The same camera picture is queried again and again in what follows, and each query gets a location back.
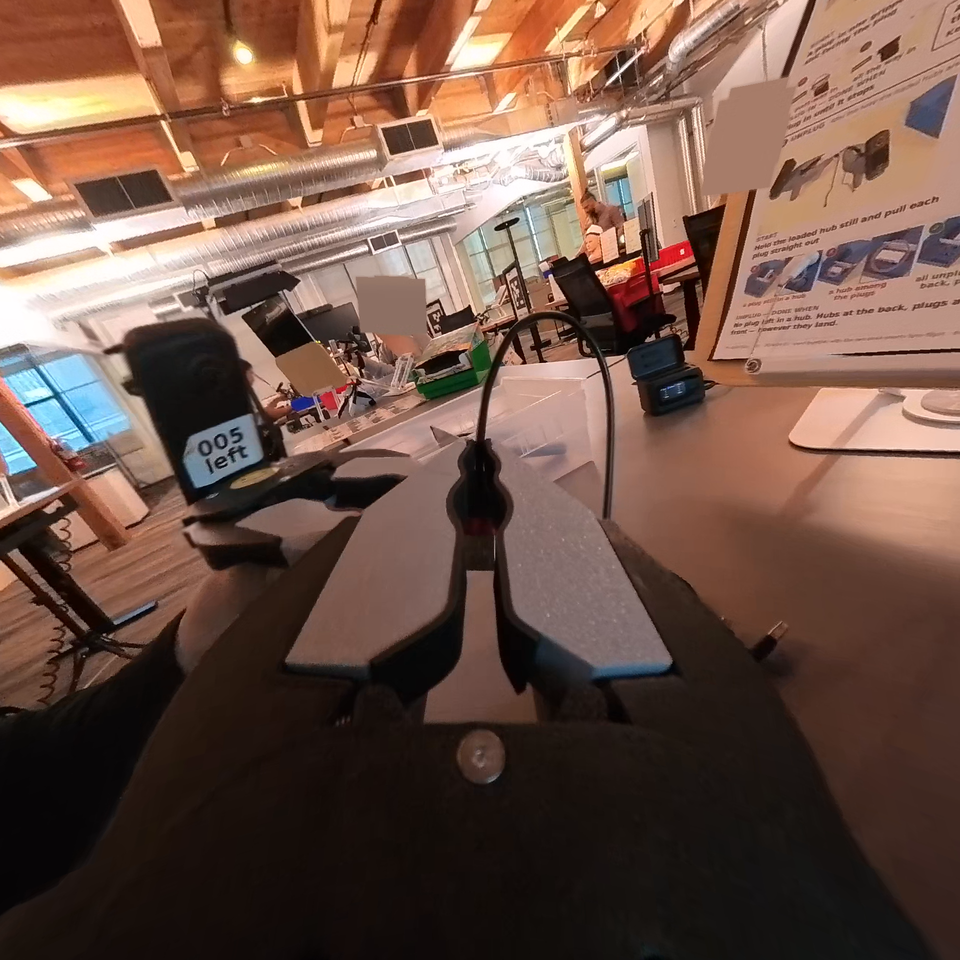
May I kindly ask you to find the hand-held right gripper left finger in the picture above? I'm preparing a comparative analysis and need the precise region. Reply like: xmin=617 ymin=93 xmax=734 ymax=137
xmin=283 ymin=438 xmax=464 ymax=674

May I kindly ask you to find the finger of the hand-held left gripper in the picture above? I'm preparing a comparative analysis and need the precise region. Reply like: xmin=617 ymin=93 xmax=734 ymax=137
xmin=330 ymin=450 xmax=423 ymax=507
xmin=238 ymin=497 xmax=365 ymax=562

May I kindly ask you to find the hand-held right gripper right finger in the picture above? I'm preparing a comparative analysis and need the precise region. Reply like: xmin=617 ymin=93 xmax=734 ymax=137
xmin=489 ymin=441 xmax=675 ymax=693

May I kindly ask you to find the black usb cable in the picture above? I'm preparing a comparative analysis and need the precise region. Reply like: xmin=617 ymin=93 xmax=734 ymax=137
xmin=459 ymin=309 xmax=790 ymax=663

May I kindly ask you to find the person's left forearm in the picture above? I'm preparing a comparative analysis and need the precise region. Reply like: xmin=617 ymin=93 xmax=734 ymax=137
xmin=0 ymin=611 xmax=189 ymax=912

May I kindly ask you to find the person's left hand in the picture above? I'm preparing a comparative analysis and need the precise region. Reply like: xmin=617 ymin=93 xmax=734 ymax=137
xmin=176 ymin=576 xmax=254 ymax=678

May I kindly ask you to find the tilted black monitor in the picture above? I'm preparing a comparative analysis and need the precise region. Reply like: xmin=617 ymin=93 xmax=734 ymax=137
xmin=240 ymin=292 xmax=315 ymax=359

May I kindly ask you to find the black softbox light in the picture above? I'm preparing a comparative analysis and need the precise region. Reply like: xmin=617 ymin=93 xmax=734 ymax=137
xmin=204 ymin=262 xmax=303 ymax=316

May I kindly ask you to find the green plastic bin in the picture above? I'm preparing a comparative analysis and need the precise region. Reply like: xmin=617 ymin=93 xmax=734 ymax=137
xmin=414 ymin=322 xmax=494 ymax=401

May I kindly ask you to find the brown cardboard board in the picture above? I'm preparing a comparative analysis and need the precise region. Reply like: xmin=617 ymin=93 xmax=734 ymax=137
xmin=275 ymin=345 xmax=340 ymax=396

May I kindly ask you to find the black computer monitor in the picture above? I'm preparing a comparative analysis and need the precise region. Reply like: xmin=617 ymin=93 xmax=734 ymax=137
xmin=300 ymin=301 xmax=363 ymax=345

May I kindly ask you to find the clear plastic container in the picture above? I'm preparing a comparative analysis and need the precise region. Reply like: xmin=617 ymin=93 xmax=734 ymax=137
xmin=352 ymin=375 xmax=601 ymax=519

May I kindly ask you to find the wooden side desk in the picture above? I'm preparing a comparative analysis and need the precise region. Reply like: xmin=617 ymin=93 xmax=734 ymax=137
xmin=0 ymin=476 xmax=160 ymax=680

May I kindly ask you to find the black charging case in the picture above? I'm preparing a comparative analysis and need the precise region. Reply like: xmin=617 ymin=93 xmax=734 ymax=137
xmin=627 ymin=335 xmax=708 ymax=416

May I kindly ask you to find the black office chair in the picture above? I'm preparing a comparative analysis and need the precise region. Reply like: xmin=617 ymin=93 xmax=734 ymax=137
xmin=549 ymin=253 xmax=678 ymax=360

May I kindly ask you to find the red storage bin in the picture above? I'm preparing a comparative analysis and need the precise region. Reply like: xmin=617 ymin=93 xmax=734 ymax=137
xmin=600 ymin=240 xmax=687 ymax=335

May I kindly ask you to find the white stand base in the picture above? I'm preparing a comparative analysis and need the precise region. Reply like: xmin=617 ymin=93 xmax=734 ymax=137
xmin=787 ymin=386 xmax=960 ymax=453

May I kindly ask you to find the instruction sheet on clipboard stand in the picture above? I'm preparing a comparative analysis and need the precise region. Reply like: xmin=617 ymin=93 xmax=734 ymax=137
xmin=696 ymin=187 xmax=759 ymax=363

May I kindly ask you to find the printed instruction sheet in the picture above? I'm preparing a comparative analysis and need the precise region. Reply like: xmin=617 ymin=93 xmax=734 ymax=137
xmin=708 ymin=0 xmax=960 ymax=363

